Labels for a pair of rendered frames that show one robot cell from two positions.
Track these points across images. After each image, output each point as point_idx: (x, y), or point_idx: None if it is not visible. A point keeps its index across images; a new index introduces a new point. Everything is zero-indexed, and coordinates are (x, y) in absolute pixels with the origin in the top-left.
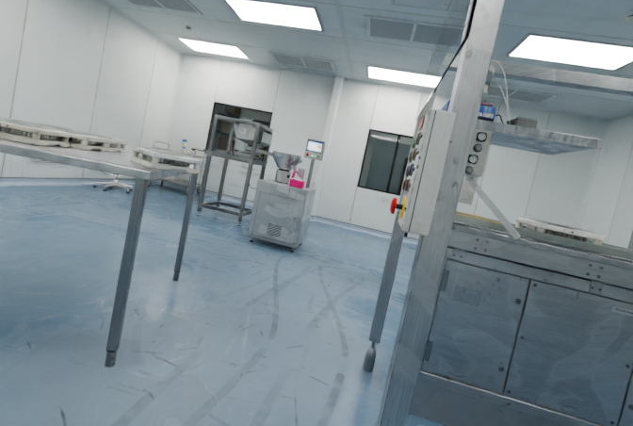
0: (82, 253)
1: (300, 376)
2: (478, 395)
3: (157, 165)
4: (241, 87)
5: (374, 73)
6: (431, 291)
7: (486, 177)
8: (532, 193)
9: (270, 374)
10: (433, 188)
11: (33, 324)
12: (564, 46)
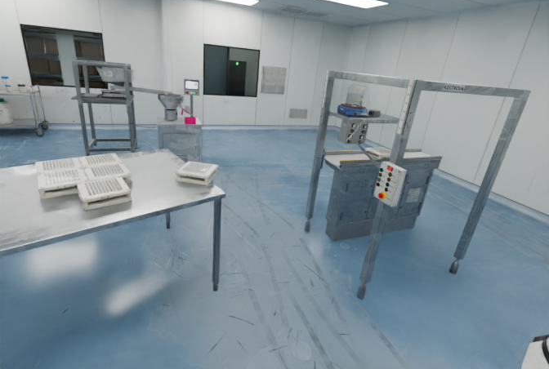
0: (74, 238)
1: (288, 247)
2: (358, 224)
3: (208, 181)
4: (51, 3)
5: None
6: (386, 215)
7: (291, 73)
8: (317, 80)
9: (278, 254)
10: (399, 193)
11: (146, 295)
12: None
